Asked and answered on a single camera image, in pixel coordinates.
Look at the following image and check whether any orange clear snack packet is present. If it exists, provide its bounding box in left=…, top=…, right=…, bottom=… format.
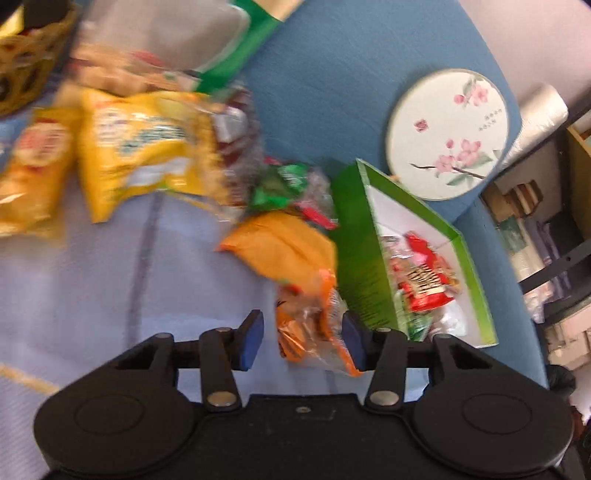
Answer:
left=274, top=272, right=365, bottom=378

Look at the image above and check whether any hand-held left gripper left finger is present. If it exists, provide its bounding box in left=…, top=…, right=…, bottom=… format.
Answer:
left=113, top=309, right=265, bottom=413

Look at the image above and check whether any green candy packet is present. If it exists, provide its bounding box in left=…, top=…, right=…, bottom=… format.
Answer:
left=249, top=161, right=333, bottom=219

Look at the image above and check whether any round floral tin lid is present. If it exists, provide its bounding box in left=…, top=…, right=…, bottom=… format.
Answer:
left=385, top=68, right=511, bottom=201

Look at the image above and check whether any black metal shelf rack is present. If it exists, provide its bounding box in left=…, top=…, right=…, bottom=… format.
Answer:
left=519, top=102, right=591, bottom=297

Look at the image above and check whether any yellow cake packet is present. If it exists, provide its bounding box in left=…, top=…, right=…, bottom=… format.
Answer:
left=78, top=88, right=222, bottom=224

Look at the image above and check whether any silver plastic roll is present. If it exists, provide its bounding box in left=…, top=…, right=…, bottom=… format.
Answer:
left=501, top=83, right=570, bottom=171

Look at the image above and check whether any light blue striped mat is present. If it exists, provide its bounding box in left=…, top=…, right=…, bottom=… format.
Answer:
left=0, top=106, right=352, bottom=407

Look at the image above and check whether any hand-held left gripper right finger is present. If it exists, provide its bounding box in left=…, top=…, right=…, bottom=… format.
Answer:
left=342, top=312, right=494, bottom=409

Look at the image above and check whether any green cardboard box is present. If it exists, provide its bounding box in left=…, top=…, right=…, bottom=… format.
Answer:
left=331, top=158, right=499, bottom=348

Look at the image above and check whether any striped box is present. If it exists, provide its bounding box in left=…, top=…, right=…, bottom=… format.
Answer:
left=505, top=182, right=546, bottom=217

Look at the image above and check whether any large beige green snack bag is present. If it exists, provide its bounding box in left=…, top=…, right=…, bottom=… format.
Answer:
left=69, top=0, right=305, bottom=97

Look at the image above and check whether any yellow red label packet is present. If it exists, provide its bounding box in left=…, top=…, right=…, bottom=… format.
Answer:
left=0, top=108, right=80, bottom=238

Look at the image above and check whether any red snack packet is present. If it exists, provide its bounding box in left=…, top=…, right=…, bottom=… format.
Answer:
left=388, top=231, right=462, bottom=315

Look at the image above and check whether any plain orange snack packet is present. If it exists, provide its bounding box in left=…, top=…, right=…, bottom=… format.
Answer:
left=218, top=212, right=338, bottom=288

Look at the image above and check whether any woven wicker basket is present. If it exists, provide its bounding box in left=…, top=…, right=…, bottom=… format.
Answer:
left=0, top=4, right=79, bottom=116

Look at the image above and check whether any dark brown snack packet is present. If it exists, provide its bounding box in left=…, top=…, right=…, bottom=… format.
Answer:
left=212, top=83, right=265, bottom=208

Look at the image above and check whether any blue sofa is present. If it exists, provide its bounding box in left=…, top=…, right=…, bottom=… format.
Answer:
left=0, top=0, right=550, bottom=389

